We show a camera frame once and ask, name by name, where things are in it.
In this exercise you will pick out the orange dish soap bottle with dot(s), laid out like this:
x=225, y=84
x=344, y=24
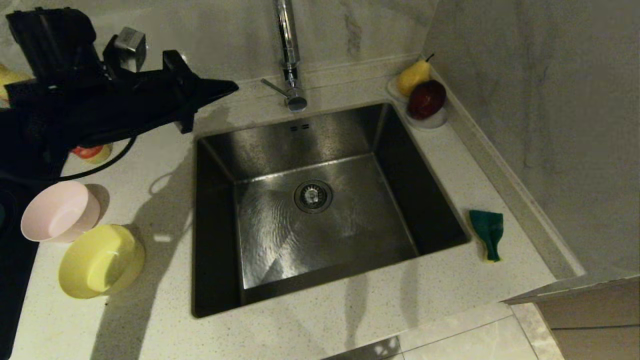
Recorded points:
x=92, y=152

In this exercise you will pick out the green and yellow sponge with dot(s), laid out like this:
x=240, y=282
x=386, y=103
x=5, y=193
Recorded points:
x=487, y=230

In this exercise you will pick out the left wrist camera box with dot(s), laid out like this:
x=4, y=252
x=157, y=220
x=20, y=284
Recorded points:
x=127, y=47

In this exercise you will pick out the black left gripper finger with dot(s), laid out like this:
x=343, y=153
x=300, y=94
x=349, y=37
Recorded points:
x=212, y=85
x=210, y=100

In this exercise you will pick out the round metal sink drain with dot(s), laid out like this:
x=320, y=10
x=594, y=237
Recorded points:
x=313, y=196

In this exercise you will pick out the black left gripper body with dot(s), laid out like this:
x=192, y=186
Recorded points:
x=180, y=90

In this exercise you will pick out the small white dish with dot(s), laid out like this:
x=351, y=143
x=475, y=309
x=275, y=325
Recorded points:
x=430, y=122

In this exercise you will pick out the black induction cooktop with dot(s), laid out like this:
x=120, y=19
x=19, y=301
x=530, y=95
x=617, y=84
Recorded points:
x=15, y=280

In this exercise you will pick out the chrome faucet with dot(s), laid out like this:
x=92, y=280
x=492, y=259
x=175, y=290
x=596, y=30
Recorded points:
x=289, y=50

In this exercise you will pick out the yellow plastic bowl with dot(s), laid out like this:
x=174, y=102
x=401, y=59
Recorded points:
x=100, y=262

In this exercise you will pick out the yellow pear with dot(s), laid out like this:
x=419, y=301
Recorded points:
x=414, y=77

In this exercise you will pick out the stainless steel sink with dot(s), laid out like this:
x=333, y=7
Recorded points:
x=350, y=235

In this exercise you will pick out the pink plastic bowl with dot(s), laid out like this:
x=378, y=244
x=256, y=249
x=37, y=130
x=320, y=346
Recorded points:
x=60, y=212

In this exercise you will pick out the dark red apple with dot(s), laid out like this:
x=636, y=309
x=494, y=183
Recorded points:
x=426, y=99

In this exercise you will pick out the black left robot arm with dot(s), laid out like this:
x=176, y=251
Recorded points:
x=65, y=100

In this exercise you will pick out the blue plastic bowl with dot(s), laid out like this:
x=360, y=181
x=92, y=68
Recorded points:
x=2, y=215

